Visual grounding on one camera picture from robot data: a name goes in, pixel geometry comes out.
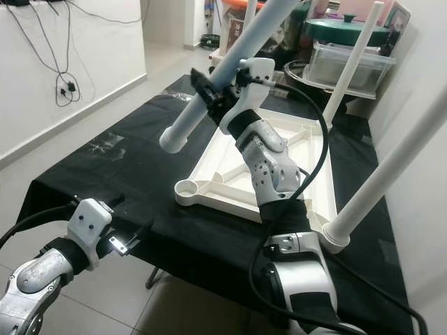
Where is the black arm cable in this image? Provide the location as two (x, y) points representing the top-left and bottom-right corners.
(0, 202), (79, 246)
(262, 77), (357, 335)

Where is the black wall power plug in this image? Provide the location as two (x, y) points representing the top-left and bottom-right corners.
(63, 78), (81, 97)

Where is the black tablecloth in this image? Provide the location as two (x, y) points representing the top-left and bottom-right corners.
(17, 75), (416, 334)

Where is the clear plastic food container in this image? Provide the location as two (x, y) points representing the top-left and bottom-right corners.
(307, 42), (397, 98)

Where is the white plastic table top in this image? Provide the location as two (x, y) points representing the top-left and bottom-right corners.
(173, 115), (339, 235)

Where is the black coiled hose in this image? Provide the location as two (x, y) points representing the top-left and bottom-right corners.
(199, 33), (221, 50)

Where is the long black tether cable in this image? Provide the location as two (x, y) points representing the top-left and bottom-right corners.
(332, 262), (428, 335)

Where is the thin black floor cable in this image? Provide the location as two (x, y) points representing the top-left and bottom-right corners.
(10, 3), (95, 107)
(73, 0), (147, 25)

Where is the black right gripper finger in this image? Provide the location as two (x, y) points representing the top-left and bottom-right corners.
(190, 68), (222, 107)

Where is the pink purple container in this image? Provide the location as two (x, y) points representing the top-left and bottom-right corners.
(328, 0), (388, 20)

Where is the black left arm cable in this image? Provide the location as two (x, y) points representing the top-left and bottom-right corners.
(0, 202), (79, 246)

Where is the black wok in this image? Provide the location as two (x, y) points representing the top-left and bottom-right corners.
(283, 59), (315, 91)

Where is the green round pot lid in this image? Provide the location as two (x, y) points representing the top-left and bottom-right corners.
(304, 15), (390, 46)

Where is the dark green tray with label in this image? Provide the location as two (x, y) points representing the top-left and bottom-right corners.
(384, 2), (413, 57)

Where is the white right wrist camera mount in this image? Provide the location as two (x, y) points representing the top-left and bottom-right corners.
(223, 58), (277, 135)

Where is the flat clear tape patch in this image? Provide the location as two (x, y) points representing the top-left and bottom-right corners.
(87, 133), (128, 163)

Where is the grey metal folding table leg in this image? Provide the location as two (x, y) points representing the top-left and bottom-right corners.
(145, 265), (165, 289)

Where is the white plastic table leg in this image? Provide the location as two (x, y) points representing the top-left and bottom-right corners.
(320, 87), (447, 254)
(323, 2), (386, 128)
(159, 0), (302, 154)

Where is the shiny black plastic bag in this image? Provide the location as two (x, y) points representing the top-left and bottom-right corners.
(265, 0), (312, 64)

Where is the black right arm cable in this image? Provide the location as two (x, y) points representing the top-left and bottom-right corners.
(262, 77), (357, 335)

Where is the black wifi router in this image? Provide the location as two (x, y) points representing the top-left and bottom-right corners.
(3, 0), (64, 8)

